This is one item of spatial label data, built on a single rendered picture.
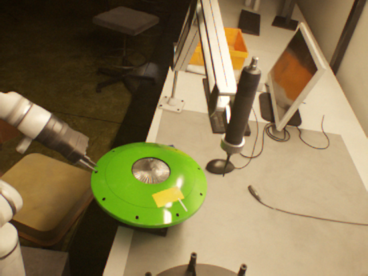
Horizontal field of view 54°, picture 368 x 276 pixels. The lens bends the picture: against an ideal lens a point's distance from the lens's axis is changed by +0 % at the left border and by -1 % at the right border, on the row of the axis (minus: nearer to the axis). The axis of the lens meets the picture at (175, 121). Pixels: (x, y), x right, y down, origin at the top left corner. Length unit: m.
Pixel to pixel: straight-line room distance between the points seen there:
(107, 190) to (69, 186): 0.67
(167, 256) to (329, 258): 0.46
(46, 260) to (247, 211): 0.60
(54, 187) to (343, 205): 1.10
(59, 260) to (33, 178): 0.63
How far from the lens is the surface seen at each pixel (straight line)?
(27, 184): 1.64
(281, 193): 1.29
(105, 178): 0.97
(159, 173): 0.97
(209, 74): 0.92
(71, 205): 1.53
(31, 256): 1.12
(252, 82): 0.69
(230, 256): 1.06
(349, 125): 1.80
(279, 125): 1.48
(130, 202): 0.91
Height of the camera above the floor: 1.75
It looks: 34 degrees down
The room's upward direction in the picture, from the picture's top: 9 degrees clockwise
